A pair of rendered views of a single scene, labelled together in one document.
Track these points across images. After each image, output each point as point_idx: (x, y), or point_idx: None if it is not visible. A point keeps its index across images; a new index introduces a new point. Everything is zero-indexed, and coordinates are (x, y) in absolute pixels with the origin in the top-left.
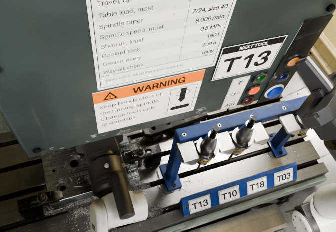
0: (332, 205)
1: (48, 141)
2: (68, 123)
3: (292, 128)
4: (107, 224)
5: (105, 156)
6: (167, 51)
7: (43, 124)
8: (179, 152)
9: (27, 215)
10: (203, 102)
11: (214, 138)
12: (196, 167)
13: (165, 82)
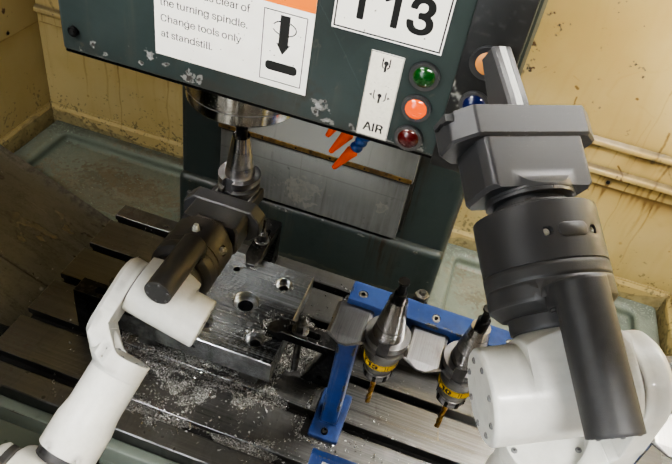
0: (492, 460)
1: (90, 22)
2: None
3: None
4: (125, 292)
5: (205, 218)
6: None
7: None
8: (334, 313)
9: (82, 314)
10: (321, 83)
11: (396, 304)
12: (386, 433)
13: None
